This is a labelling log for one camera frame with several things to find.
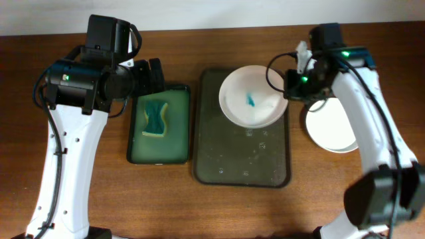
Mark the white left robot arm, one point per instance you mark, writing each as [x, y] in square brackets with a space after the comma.
[76, 94]

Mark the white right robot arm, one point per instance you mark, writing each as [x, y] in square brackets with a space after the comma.
[391, 190]

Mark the green water tray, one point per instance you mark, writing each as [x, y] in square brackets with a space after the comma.
[171, 148]

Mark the pale grey plate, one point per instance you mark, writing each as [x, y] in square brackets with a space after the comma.
[328, 126]

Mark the large dark serving tray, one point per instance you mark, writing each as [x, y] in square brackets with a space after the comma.
[227, 154]

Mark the green yellow sponge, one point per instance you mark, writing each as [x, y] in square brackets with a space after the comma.
[154, 113]

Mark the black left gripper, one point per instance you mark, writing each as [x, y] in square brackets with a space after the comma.
[149, 84]

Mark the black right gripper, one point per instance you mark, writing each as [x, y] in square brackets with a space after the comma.
[290, 91]

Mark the pinkish white plate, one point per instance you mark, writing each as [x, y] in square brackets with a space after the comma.
[250, 97]

